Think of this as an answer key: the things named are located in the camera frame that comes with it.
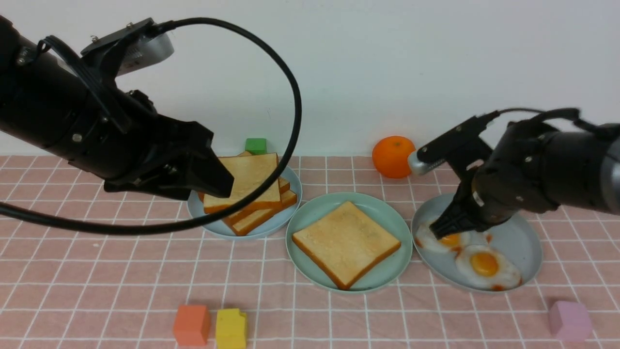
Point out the black right-side robot arm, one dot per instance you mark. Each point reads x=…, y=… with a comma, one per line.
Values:
x=581, y=169

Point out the green centre plate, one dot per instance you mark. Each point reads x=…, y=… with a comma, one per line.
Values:
x=387, y=217

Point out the orange tangerine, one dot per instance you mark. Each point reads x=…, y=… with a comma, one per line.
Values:
x=390, y=156

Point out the pink checked tablecloth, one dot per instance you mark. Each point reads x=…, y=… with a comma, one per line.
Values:
x=72, y=290

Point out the black left-side robot arm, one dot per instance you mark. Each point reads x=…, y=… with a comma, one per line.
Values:
x=44, y=103

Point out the yellow cube block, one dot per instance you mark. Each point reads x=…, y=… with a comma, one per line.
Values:
x=231, y=329

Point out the light blue bread plate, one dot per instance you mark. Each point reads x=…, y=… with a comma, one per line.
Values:
x=279, y=220

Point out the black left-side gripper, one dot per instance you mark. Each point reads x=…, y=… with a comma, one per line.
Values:
x=168, y=157

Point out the fried egg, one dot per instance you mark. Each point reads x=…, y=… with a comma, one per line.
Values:
x=482, y=238
x=426, y=240
x=487, y=268

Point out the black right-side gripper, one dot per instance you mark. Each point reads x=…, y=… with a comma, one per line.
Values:
x=508, y=181

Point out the orange cube block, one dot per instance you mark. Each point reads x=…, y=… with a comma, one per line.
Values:
x=191, y=326

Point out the grey blue egg plate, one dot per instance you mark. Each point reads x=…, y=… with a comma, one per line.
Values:
x=516, y=239

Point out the pink cube block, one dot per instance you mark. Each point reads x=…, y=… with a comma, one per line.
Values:
x=569, y=321

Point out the green cube block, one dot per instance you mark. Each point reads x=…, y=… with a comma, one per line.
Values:
x=256, y=146

